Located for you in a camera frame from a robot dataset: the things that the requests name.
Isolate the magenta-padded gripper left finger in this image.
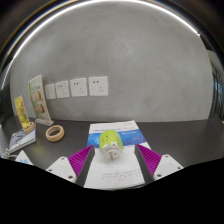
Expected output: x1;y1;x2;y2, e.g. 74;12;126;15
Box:
45;144;96;188

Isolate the glass partition with dark frames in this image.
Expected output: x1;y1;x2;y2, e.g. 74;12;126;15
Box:
209;59;224;119

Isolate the curved ceiling light strip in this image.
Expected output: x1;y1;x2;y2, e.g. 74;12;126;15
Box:
0;0;201;91

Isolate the white power strip cable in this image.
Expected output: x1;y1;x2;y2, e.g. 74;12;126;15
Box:
0;148;18;160

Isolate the white wall socket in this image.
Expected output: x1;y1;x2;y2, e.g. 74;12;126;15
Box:
44;83;57;100
88;75;109;97
55;80;70;99
69;77;89;98

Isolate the beige tape roll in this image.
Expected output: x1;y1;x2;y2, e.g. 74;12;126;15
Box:
45;124;66;143

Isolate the green and white charger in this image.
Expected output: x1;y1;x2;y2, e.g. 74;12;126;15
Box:
97;129;125;163

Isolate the grey patterned booklet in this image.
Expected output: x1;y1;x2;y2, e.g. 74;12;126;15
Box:
8;128;37;154

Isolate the acrylic stand with green leaflet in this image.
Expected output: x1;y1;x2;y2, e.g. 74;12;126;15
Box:
27;74;55;127

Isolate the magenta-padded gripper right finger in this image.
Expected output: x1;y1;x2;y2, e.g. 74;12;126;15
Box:
133;144;184;186

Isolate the white book with blue band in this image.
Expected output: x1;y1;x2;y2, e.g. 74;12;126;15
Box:
83;120;152;191

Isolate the orange card in wooden holder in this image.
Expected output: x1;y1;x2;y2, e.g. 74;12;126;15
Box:
13;95;36;135

